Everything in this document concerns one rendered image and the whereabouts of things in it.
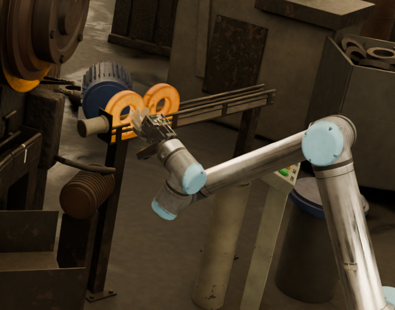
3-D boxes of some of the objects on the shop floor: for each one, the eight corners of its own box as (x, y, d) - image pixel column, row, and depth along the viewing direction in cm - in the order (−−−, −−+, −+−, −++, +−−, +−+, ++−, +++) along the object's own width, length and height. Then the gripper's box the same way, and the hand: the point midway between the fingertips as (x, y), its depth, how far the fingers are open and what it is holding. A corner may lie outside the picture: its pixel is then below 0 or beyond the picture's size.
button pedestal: (223, 317, 286) (259, 166, 264) (234, 286, 308) (268, 144, 286) (265, 329, 284) (305, 178, 262) (273, 298, 306) (311, 155, 284)
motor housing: (40, 321, 263) (59, 179, 244) (64, 290, 283) (83, 157, 264) (75, 331, 261) (97, 189, 242) (97, 299, 281) (119, 166, 262)
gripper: (183, 135, 247) (148, 94, 258) (162, 138, 241) (126, 96, 252) (174, 155, 252) (139, 114, 263) (152, 158, 246) (118, 116, 257)
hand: (132, 114), depth 258 cm, fingers closed
